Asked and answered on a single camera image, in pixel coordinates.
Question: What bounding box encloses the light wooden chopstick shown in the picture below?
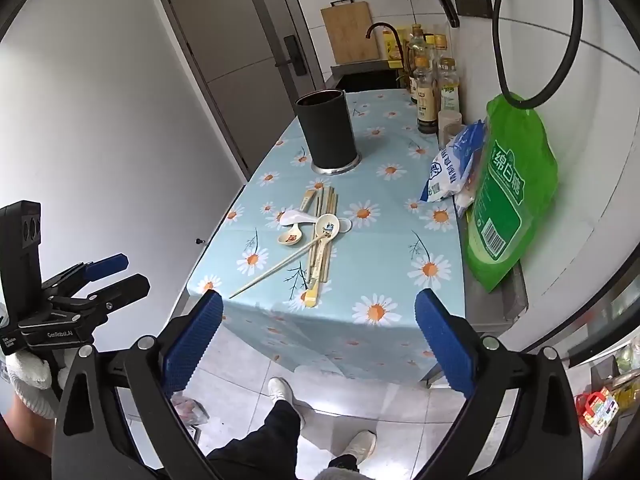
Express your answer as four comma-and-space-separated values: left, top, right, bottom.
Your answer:
228, 237, 323, 299

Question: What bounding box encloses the dark sauce bottle tan label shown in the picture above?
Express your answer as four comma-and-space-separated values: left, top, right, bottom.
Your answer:
413, 56, 441, 135

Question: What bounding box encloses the small white bag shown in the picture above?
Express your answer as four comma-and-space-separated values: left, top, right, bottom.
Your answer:
452, 180, 476, 218

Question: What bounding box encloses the wooden cutting board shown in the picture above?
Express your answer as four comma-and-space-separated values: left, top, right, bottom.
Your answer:
320, 1, 380, 65

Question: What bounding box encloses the small brown-bowled spoon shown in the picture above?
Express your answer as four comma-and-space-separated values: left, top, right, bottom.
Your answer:
277, 223, 305, 246

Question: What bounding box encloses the person's left hand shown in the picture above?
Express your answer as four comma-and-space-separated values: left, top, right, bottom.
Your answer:
0, 305, 68, 418

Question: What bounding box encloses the large beige spoon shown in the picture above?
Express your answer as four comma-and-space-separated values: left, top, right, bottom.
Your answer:
304, 213, 341, 308

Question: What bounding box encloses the black sink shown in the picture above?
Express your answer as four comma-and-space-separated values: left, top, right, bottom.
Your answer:
331, 62, 408, 93

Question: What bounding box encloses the white lid spice jar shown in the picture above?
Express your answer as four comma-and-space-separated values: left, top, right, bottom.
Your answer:
437, 110, 464, 147

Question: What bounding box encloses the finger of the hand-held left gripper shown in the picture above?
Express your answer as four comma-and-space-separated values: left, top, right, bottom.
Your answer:
42, 254, 129, 297
75, 274, 151, 313

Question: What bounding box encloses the yellow detergent jug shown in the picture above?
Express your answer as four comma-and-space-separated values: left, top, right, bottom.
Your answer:
382, 30, 405, 67

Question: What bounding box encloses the white left shoe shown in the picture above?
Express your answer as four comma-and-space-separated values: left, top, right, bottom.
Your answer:
267, 377, 306, 428

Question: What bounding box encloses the black cylindrical utensil holder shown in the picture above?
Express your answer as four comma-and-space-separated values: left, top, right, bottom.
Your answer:
294, 88, 362, 175

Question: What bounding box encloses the white right shoe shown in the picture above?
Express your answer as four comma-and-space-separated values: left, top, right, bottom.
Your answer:
344, 430, 377, 465

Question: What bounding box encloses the green plastic bag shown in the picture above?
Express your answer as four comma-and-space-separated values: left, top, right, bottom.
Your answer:
460, 92, 558, 294

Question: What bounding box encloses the red snack box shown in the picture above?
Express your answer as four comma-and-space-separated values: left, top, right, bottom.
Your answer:
575, 387, 621, 436

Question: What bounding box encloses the person's left forearm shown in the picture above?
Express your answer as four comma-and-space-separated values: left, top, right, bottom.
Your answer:
0, 392, 57, 461

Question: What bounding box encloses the green label oil bottle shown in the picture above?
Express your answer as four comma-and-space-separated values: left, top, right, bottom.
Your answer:
437, 57, 461, 114

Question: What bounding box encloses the black curved faucet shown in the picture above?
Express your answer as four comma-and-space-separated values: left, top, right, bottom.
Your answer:
366, 22, 407, 68

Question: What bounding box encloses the bundle of wooden chopsticks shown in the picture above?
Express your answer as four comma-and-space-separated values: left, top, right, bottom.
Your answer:
302, 185, 341, 286

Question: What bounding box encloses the blue daisy print tablecloth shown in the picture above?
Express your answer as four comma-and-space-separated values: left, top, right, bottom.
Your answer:
186, 89, 468, 386

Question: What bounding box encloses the grey door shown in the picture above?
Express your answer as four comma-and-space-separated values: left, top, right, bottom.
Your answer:
152, 0, 326, 181

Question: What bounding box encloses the black door lock handle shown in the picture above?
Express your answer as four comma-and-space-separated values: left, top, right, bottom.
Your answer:
276, 35, 307, 77

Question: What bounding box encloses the white and blue bag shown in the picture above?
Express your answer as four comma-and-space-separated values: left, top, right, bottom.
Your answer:
420, 120, 487, 203

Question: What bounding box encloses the person's left leg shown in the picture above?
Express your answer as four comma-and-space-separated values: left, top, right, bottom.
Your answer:
206, 400, 303, 480

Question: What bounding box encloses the thick black power cable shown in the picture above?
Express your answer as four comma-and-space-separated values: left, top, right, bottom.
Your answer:
489, 0, 584, 110

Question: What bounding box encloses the gold cap clear bottle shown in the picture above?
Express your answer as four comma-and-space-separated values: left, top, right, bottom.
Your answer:
407, 24, 429, 103

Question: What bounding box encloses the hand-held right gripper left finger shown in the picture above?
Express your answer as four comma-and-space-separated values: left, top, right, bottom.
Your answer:
52, 289, 224, 480

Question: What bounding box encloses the person's leg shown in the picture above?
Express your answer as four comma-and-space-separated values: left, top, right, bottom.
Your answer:
315, 454, 362, 480
206, 400, 303, 480

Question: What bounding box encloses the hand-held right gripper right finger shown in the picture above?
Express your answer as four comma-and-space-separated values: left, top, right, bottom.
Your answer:
415, 287, 583, 480

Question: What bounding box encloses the white shoe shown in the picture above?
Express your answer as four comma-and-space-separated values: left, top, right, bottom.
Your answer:
267, 377, 306, 428
344, 430, 377, 465

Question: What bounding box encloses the plain white ceramic spoon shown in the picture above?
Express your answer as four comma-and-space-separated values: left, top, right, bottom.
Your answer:
278, 210, 321, 226

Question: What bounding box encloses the person's right leg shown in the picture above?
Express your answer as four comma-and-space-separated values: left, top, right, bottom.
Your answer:
315, 454, 362, 480

